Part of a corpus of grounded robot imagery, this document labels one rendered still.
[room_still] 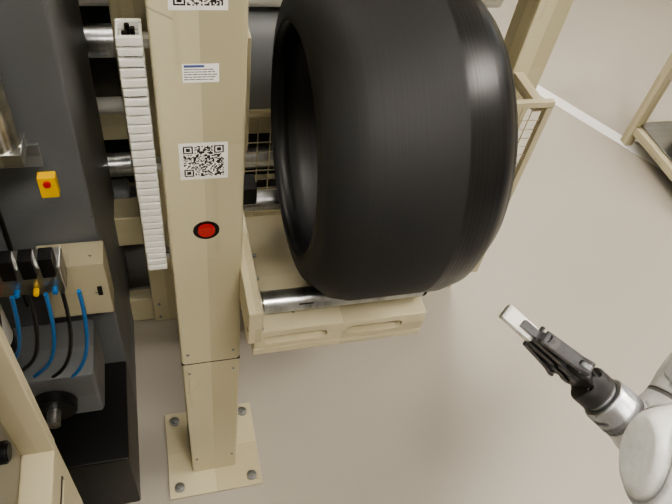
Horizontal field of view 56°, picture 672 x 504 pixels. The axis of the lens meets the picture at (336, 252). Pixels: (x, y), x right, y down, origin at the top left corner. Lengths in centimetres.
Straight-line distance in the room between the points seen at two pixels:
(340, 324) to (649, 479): 73
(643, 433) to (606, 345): 193
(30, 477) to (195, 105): 61
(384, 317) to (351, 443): 87
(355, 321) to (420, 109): 53
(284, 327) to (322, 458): 89
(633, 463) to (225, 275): 80
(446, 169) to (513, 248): 189
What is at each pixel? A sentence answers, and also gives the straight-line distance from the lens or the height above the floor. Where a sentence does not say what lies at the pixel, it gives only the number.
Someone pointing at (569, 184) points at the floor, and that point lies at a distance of 323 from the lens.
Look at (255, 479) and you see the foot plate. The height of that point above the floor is 1.
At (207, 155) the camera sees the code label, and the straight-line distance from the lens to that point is 102.
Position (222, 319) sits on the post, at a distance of 136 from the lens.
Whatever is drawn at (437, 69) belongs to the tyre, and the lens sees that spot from 92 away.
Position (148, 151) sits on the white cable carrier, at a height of 124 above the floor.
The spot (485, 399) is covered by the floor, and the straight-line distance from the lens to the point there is 230.
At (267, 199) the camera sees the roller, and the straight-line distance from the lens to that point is 140.
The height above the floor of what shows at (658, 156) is 11.
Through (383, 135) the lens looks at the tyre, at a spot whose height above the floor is 137.
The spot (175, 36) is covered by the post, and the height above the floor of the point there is 144.
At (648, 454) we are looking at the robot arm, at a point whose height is 135.
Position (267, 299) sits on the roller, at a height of 92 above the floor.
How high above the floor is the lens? 189
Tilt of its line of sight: 48 degrees down
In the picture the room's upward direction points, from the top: 11 degrees clockwise
